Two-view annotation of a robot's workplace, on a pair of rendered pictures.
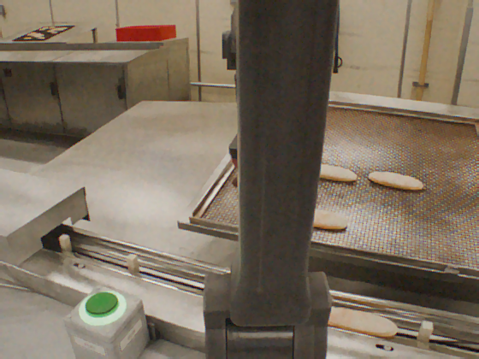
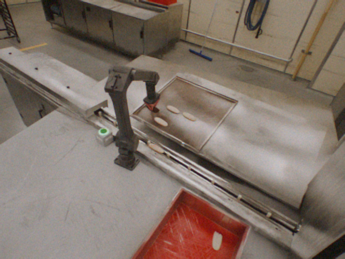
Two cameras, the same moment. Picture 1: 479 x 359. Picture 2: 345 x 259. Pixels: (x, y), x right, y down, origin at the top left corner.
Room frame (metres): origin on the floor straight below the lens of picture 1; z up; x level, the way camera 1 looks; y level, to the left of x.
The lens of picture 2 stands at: (-0.48, -0.39, 1.75)
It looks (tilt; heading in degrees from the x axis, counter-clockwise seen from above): 41 degrees down; 12
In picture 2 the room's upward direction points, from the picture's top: 6 degrees clockwise
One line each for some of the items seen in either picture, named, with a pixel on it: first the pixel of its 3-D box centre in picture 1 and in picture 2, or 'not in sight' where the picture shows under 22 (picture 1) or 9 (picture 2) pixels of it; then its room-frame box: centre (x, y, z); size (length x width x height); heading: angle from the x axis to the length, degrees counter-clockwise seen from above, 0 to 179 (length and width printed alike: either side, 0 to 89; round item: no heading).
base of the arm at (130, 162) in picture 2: not in sight; (126, 156); (0.23, -0.02, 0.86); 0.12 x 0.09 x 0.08; 81
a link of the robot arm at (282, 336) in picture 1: (257, 339); (126, 143); (0.26, -0.01, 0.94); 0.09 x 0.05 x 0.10; 1
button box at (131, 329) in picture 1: (112, 338); (105, 138); (0.34, 0.17, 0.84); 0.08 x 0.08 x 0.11; 70
